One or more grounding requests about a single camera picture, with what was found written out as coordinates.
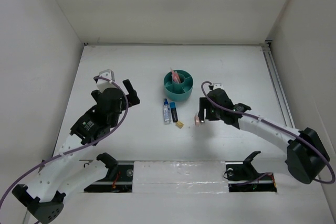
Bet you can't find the yellow eraser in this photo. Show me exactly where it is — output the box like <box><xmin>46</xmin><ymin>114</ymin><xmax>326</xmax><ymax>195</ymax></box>
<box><xmin>175</xmin><ymin>121</ymin><xmax>184</xmax><ymax>129</ymax></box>

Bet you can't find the pink purple pen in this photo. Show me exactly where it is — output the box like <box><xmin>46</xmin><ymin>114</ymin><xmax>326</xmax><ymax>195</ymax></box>
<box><xmin>172</xmin><ymin>73</ymin><xmax>180</xmax><ymax>83</ymax></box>

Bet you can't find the red pink pen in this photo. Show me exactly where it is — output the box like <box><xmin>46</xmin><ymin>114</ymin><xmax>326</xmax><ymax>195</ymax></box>
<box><xmin>171</xmin><ymin>69</ymin><xmax>177</xmax><ymax>82</ymax></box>

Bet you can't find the orange marker pen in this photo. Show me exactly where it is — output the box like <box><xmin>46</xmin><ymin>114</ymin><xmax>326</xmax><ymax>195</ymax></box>
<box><xmin>175</xmin><ymin>71</ymin><xmax>182</xmax><ymax>83</ymax></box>

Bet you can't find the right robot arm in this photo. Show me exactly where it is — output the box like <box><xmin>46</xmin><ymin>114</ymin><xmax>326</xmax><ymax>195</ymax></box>
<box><xmin>198</xmin><ymin>88</ymin><xmax>335</xmax><ymax>184</ymax></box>

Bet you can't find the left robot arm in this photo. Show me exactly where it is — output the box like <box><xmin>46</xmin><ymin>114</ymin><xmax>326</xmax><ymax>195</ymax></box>
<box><xmin>12</xmin><ymin>76</ymin><xmax>140</xmax><ymax>223</ymax></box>

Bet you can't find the teal round compartment organizer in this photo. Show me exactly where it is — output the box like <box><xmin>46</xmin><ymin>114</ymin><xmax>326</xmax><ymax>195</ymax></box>
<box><xmin>163</xmin><ymin>70</ymin><xmax>194</xmax><ymax>102</ymax></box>

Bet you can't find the black marker blue cap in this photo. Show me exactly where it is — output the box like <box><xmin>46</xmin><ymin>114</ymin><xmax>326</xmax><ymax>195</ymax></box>
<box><xmin>170</xmin><ymin>102</ymin><xmax>178</xmax><ymax>123</ymax></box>

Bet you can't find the clear spray bottle blue cap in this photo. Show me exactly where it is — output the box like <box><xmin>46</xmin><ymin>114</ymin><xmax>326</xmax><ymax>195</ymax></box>
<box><xmin>163</xmin><ymin>99</ymin><xmax>171</xmax><ymax>124</ymax></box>

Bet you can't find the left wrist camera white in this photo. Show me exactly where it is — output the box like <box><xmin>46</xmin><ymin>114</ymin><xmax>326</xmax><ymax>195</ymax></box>
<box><xmin>94</xmin><ymin>69</ymin><xmax>116</xmax><ymax>93</ymax></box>

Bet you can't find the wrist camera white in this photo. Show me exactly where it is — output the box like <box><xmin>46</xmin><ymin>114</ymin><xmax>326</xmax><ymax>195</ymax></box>
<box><xmin>94</xmin><ymin>69</ymin><xmax>116</xmax><ymax>93</ymax></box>
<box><xmin>208</xmin><ymin>83</ymin><xmax>224</xmax><ymax>90</ymax></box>

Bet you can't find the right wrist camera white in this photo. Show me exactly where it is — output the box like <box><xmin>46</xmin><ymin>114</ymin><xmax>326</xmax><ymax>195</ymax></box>
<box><xmin>208</xmin><ymin>83</ymin><xmax>224</xmax><ymax>90</ymax></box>

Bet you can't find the aluminium rail right side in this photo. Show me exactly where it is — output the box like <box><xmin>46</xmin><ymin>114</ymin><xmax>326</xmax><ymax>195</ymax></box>
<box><xmin>260</xmin><ymin>40</ymin><xmax>295</xmax><ymax>127</ymax></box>

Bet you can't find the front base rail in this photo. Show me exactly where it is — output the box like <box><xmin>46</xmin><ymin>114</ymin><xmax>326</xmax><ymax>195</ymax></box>
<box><xmin>83</xmin><ymin>159</ymin><xmax>278</xmax><ymax>193</ymax></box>

